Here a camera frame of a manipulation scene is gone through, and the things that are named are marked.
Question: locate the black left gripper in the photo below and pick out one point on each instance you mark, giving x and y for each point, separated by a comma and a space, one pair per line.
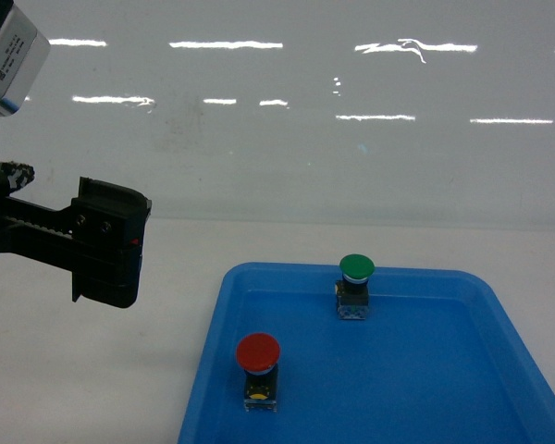
98, 238

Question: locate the red mushroom push button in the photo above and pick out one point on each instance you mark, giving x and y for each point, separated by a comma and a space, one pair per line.
257, 354

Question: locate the green mushroom push button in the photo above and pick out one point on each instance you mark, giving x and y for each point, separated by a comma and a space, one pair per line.
352, 294

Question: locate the blue plastic tray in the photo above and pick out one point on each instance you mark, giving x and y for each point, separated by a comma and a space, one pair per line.
436, 360

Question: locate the glossy white board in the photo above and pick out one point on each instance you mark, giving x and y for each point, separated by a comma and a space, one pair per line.
427, 113

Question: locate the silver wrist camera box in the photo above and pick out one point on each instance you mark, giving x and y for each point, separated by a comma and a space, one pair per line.
23, 51

